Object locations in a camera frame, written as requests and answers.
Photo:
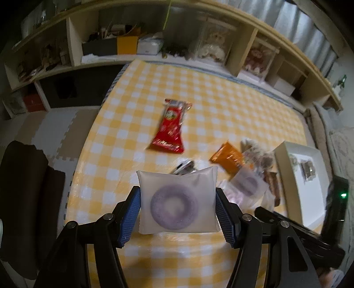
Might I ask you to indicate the red doll in clear case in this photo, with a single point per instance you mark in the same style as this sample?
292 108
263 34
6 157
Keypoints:
258 59

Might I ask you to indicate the yellow checked tablecloth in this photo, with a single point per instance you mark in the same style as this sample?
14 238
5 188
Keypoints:
221 110

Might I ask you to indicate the red snack packet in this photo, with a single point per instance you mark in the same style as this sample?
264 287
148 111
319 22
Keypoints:
170 130

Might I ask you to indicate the brown bar packet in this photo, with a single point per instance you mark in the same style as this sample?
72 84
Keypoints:
272 182

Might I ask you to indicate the white tissue box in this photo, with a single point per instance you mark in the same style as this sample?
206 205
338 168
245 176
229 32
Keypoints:
149 45

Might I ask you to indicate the silver black snack packet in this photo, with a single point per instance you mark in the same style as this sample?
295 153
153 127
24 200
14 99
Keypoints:
185 166

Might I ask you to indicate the grey curtain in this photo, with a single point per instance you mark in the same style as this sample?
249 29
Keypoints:
301 25

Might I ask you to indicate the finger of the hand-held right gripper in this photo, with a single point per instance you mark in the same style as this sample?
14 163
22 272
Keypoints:
318 242

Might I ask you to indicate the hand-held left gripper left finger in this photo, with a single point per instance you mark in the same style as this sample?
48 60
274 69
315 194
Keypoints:
130 218

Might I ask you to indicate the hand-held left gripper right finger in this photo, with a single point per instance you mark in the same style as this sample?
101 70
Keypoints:
225 218

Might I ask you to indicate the black box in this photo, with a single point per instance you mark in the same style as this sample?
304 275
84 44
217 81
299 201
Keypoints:
99 47

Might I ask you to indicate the chocolate chip cookie packet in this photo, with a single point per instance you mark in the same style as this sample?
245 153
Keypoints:
255 152

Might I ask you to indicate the wooden shelf unit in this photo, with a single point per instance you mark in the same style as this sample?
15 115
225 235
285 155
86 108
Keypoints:
249 25

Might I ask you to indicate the small white box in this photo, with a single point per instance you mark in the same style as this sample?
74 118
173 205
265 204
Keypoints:
283 85

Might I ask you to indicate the white purple donut packet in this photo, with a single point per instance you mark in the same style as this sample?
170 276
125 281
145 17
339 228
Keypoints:
249 184
174 205

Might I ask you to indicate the white cardboard box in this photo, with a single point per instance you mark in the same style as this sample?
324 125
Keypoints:
293 193

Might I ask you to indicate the clear packet brown snack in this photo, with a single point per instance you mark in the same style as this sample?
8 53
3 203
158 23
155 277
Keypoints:
308 170

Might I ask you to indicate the white doll in clear case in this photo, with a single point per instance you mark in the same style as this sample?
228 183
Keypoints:
213 44

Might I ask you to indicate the red storage box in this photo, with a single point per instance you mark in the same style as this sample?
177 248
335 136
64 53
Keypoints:
33 103

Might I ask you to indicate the green plant stem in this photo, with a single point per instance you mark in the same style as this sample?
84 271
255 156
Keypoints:
166 13

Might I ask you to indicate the orange snack packet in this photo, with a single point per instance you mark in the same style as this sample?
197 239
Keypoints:
226 157

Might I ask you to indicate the small green lit device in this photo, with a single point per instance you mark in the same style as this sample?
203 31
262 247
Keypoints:
341 80

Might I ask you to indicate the orange box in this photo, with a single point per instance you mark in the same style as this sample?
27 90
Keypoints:
127 45

